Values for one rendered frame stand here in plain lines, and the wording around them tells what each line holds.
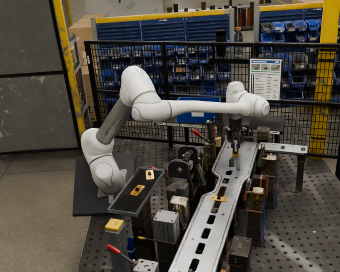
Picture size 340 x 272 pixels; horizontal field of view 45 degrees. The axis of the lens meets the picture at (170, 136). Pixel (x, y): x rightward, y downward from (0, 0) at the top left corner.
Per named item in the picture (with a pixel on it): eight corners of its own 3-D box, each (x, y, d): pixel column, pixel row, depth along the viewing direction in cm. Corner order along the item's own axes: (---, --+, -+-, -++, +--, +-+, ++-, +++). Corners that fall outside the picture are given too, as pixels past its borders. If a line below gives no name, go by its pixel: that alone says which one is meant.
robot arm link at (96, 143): (85, 170, 248) (73, 140, 256) (108, 166, 258) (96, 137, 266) (138, 93, 194) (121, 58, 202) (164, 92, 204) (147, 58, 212)
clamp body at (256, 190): (264, 250, 215) (266, 196, 200) (240, 246, 219) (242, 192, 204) (266, 238, 223) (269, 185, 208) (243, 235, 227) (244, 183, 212)
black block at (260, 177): (266, 224, 234) (269, 181, 221) (247, 222, 237) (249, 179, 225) (268, 216, 241) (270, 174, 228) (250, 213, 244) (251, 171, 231)
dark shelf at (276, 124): (282, 135, 267) (282, 131, 265) (154, 124, 295) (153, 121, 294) (285, 121, 285) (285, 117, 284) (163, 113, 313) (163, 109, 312)
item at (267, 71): (280, 101, 280) (283, 58, 266) (247, 100, 287) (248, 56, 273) (280, 100, 282) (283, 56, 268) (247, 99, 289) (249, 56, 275)
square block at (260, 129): (266, 179, 275) (269, 131, 259) (255, 178, 278) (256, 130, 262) (267, 174, 282) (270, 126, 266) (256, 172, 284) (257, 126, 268)
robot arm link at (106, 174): (103, 198, 248) (94, 189, 228) (93, 172, 255) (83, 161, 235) (127, 187, 250) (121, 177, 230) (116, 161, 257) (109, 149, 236)
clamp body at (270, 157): (276, 211, 244) (279, 161, 228) (256, 209, 248) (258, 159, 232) (277, 203, 251) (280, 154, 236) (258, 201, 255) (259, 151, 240)
